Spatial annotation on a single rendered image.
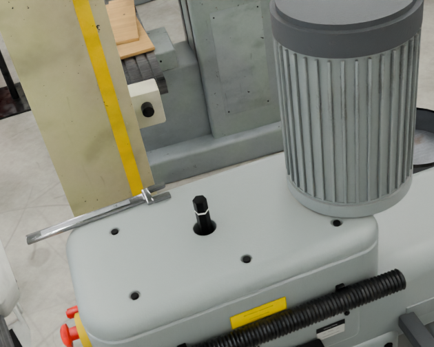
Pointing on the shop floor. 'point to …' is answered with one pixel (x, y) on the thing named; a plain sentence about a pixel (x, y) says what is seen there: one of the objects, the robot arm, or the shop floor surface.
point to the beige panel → (77, 97)
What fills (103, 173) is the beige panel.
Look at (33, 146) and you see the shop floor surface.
